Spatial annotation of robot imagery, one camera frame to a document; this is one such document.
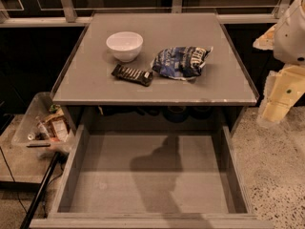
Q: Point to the white ceramic bowl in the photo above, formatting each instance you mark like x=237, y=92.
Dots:
x=125, y=46

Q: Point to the open grey top drawer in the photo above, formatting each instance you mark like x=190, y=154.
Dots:
x=149, y=179

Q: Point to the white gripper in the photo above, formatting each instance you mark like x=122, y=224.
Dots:
x=291, y=37

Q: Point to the grey cabinet with top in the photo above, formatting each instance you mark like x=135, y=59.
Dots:
x=87, y=77

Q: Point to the metal railing frame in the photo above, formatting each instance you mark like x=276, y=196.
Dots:
x=59, y=13

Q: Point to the black snack bar wrapper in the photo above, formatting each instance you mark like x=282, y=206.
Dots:
x=133, y=75

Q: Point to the clear plastic storage bin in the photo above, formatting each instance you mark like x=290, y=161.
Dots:
x=27, y=134

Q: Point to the blue chip bag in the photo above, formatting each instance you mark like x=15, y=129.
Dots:
x=181, y=63

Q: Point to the brown snack packet in bin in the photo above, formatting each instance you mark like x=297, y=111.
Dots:
x=59, y=125

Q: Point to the black pole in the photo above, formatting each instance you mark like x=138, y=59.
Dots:
x=40, y=192

